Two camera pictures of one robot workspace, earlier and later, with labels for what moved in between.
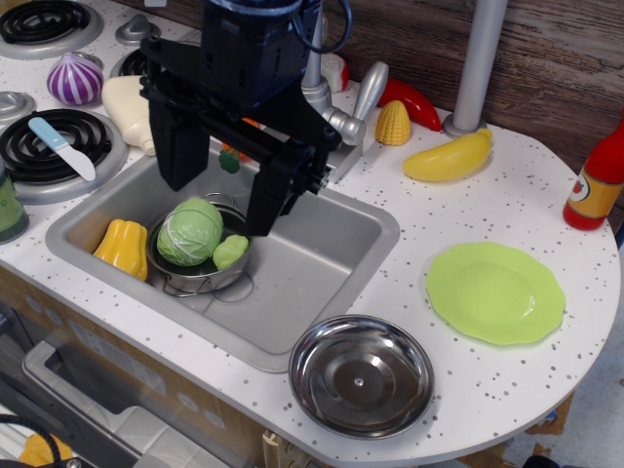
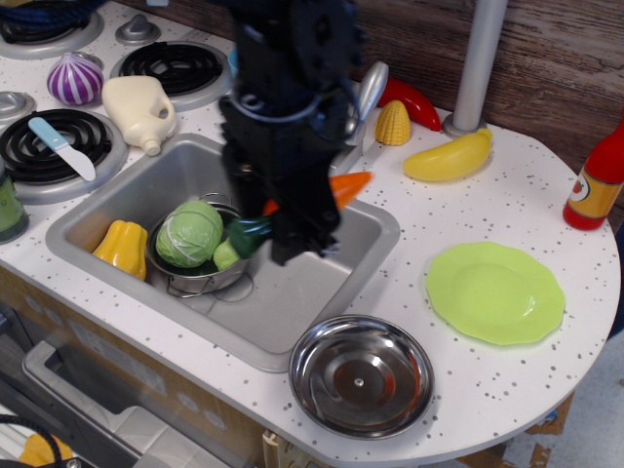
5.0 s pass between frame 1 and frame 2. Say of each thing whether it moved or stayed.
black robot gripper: moved
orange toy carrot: moved
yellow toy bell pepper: stayed
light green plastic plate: stayed
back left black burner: stayed
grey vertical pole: stayed
